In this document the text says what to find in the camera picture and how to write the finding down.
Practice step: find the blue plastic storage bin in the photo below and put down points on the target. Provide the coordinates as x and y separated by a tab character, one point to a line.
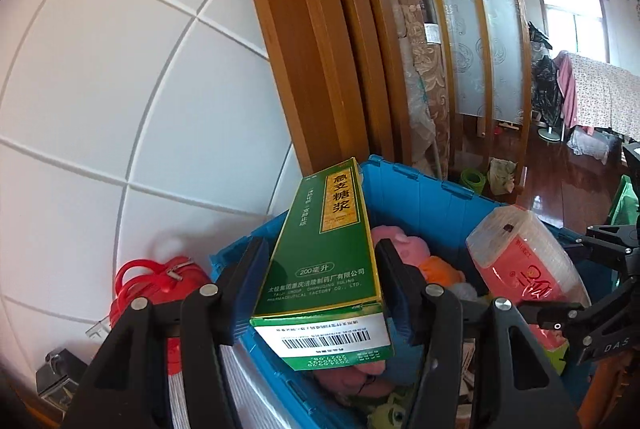
430	209

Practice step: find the black gift box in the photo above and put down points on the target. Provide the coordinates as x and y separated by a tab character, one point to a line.
57	374

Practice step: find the frosted glass sliding door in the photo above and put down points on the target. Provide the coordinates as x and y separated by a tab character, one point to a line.
480	34

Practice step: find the green plush toy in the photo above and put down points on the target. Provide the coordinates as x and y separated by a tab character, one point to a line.
390	415

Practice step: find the pink tissue pack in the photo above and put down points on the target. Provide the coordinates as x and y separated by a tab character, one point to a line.
520	269

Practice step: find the window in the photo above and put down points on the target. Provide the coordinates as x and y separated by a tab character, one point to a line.
572	24

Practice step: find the grey cloth pile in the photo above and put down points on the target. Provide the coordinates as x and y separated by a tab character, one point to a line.
590	145

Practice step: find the wooden door frame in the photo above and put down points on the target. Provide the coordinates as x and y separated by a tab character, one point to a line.
320	34

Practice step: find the pink garment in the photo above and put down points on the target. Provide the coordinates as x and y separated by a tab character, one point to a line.
567	94

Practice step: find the grey fluffy plush toy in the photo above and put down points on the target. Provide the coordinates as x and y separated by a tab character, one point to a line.
470	293

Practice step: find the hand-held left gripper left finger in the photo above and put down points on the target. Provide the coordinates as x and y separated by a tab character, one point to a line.
252	279

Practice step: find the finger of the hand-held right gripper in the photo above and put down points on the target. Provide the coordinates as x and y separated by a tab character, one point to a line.
595	246
555	314

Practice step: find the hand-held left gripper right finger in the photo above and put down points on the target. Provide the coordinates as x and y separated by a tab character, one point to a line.
395	289

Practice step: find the green rolled mat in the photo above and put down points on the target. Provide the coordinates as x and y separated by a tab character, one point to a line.
472	181

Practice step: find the floral cloth on rack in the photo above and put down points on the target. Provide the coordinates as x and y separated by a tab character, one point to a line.
610	94

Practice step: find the green medicine box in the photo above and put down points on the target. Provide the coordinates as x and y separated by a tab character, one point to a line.
325	269

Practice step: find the pink pig plush toy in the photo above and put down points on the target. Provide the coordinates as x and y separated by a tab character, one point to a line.
400	249

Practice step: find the rolled patterned carpet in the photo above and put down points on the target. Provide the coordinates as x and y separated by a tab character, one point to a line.
422	74

